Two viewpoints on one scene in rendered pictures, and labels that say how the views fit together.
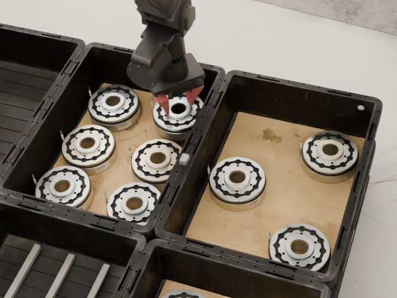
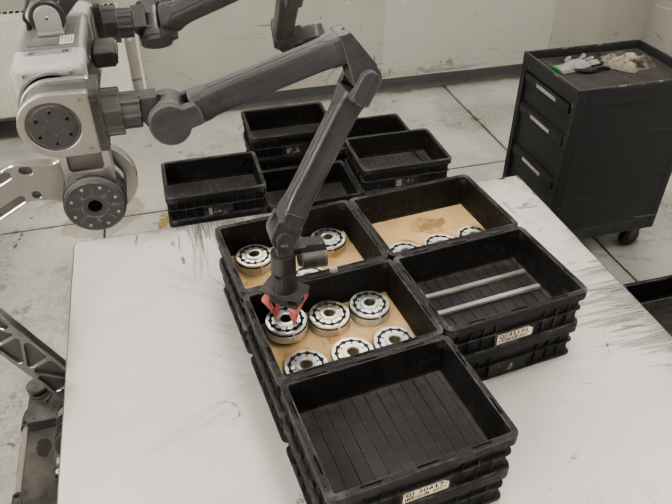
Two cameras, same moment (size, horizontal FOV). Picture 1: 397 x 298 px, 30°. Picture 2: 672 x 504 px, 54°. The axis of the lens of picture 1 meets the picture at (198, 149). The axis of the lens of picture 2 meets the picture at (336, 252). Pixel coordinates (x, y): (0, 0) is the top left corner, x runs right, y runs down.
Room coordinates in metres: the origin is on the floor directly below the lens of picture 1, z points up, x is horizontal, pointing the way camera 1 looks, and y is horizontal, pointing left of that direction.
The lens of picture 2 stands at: (1.74, 0.93, 1.98)
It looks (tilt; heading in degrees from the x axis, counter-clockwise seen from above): 38 degrees down; 224
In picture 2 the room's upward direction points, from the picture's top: straight up
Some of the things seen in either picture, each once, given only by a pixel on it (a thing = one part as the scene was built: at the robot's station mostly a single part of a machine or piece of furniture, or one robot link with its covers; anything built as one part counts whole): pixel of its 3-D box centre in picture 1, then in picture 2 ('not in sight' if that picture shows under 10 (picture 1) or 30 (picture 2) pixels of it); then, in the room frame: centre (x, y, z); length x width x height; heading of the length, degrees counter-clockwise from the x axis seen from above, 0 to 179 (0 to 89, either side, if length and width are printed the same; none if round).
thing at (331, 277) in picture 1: (274, 167); (299, 245); (0.79, -0.13, 0.92); 0.40 x 0.30 x 0.02; 155
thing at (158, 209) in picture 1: (116, 130); (340, 316); (0.91, 0.15, 0.92); 0.40 x 0.30 x 0.02; 155
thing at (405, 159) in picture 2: not in sight; (394, 192); (-0.29, -0.65, 0.37); 0.40 x 0.30 x 0.45; 149
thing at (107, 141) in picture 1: (88, 145); (353, 353); (0.94, 0.21, 0.86); 0.10 x 0.10 x 0.01
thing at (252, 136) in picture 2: not in sight; (289, 161); (-0.15, -1.20, 0.37); 0.40 x 0.30 x 0.45; 149
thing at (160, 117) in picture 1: (178, 110); (286, 320); (0.98, 0.03, 0.88); 0.10 x 0.10 x 0.01
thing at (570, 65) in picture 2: not in sight; (577, 63); (-1.02, -0.24, 0.88); 0.25 x 0.19 x 0.03; 149
